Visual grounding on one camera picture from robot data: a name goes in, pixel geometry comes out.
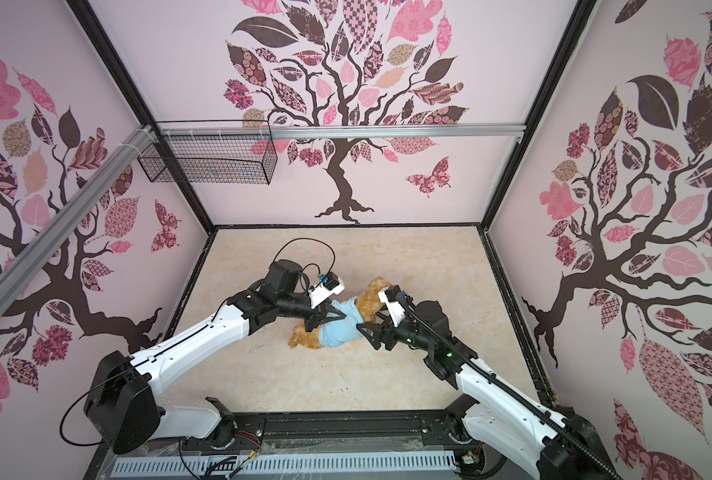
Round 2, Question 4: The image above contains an aluminium rail back wall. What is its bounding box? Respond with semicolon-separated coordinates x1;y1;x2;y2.
159;122;526;140

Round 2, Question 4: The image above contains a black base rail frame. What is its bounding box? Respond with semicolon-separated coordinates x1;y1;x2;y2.
83;397;533;479

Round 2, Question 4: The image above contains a white slotted cable duct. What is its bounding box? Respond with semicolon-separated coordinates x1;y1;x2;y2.
105;451;458;479

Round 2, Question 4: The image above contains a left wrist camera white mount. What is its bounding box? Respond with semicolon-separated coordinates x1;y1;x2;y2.
308;272;345;308

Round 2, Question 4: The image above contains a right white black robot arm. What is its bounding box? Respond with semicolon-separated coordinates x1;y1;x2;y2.
357;298;620;479

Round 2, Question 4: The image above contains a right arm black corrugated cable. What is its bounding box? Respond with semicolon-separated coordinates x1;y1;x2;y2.
395;286;624;480

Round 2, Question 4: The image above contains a light blue bear hoodie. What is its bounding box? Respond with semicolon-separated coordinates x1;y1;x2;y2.
318;297;364;348

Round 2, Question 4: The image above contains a brown plush teddy bear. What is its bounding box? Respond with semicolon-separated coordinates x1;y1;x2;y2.
287;277;392;350

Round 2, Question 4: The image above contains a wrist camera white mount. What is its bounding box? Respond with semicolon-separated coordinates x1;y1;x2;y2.
308;272;345;308
378;285;407;327

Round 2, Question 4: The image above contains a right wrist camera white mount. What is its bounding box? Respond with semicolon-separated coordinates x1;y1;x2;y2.
378;285;407;327

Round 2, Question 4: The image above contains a left wrist camera black cable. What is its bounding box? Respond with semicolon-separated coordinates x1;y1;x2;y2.
271;237;338;278

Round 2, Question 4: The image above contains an aluminium rail wall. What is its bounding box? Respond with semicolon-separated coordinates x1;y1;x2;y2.
0;125;155;318
159;122;526;140

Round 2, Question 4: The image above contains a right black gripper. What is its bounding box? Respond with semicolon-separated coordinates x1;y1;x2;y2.
358;304;436;355

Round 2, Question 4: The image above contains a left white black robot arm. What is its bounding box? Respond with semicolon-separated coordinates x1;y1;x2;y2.
83;260;345;455

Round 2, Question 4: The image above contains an aluminium rail left wall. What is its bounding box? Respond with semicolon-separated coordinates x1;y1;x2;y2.
0;125;155;318

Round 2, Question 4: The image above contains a black wire basket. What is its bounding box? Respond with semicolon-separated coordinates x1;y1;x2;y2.
137;120;279;185

